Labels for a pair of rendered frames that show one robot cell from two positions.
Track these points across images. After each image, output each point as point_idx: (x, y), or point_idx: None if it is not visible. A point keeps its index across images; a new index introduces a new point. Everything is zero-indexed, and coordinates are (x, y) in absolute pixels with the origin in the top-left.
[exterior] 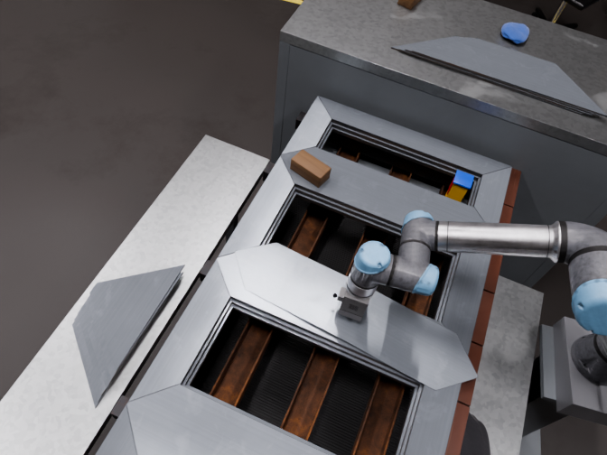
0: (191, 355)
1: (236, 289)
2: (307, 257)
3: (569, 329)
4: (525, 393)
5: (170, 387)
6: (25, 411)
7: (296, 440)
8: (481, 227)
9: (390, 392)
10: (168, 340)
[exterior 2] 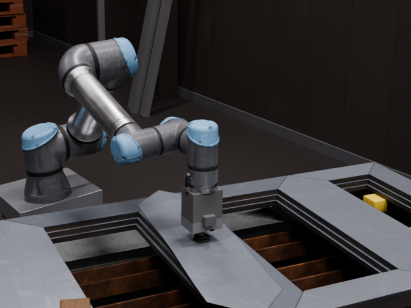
0: (375, 277)
1: (292, 293)
2: (191, 279)
3: (32, 208)
4: None
5: (408, 270)
6: None
7: (324, 219)
8: (108, 101)
9: None
10: (392, 291)
